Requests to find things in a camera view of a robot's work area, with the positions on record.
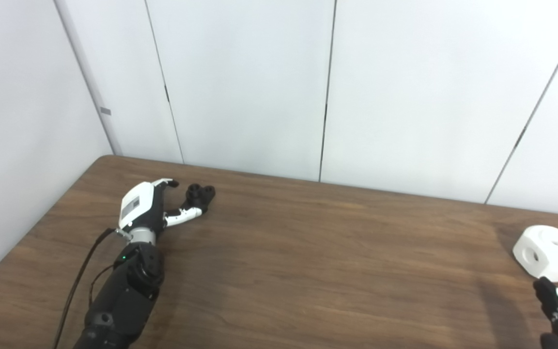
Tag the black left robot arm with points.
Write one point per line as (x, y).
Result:
(124, 295)

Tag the round white plastic piece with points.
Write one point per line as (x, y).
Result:
(548, 257)

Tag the small grey wall tag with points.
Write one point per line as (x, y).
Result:
(105, 111)

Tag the black flanged holder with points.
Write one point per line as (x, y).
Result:
(200, 195)

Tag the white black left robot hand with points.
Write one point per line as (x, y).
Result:
(136, 206)

